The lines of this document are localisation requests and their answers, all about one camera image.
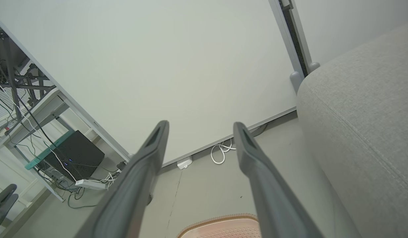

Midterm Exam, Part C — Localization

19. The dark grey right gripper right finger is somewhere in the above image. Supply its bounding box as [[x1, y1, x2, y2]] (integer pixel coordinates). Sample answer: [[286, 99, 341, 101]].
[[233, 122, 323, 238]]

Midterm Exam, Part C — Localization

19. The white coiled cable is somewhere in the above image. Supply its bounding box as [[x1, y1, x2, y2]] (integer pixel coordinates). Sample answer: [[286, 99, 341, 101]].
[[210, 139, 237, 165]]

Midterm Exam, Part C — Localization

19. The white perforated laundry basket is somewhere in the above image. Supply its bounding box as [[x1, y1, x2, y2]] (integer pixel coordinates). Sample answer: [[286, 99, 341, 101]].
[[177, 214, 261, 238]]

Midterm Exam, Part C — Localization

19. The black metal equipment stand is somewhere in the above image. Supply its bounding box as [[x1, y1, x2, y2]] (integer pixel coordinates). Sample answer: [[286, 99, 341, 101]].
[[0, 27, 56, 121]]

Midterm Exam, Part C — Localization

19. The white power strip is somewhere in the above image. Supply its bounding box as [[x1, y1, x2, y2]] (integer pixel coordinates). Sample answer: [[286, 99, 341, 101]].
[[74, 179, 107, 190]]

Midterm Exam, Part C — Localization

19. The teal shelf board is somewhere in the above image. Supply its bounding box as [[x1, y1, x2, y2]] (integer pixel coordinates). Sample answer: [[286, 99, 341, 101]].
[[24, 130, 75, 170]]

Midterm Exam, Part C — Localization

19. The large white partition panel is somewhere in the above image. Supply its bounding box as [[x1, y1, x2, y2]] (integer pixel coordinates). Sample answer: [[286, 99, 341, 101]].
[[0, 0, 297, 167]]

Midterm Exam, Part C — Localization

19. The narrow white partition panel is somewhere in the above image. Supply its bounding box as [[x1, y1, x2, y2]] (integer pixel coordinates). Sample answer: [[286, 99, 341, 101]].
[[290, 0, 408, 66]]

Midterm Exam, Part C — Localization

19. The white wall adapter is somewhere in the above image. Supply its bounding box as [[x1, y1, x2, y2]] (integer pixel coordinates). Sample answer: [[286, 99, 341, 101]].
[[176, 156, 193, 170]]

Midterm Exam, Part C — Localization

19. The white metal desk frame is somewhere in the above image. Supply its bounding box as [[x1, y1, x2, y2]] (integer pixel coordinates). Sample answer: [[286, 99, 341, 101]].
[[0, 87, 131, 202]]

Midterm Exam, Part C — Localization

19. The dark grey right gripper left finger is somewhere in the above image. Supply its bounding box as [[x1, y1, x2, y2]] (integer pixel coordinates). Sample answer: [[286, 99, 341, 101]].
[[75, 120, 170, 238]]

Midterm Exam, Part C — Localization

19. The grey fabric sofa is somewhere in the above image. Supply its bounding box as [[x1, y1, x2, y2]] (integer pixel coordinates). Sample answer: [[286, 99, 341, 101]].
[[296, 21, 408, 238]]

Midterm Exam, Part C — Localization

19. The green floor cable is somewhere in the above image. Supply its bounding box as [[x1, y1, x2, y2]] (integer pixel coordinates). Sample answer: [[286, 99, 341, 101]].
[[67, 188, 99, 210]]

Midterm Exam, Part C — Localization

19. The black computer case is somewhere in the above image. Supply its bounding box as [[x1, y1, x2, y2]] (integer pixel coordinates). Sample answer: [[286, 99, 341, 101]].
[[42, 130, 105, 182]]

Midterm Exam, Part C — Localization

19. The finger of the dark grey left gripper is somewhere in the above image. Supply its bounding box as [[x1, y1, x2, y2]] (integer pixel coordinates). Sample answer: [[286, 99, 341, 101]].
[[0, 193, 19, 233], [0, 184, 18, 214]]

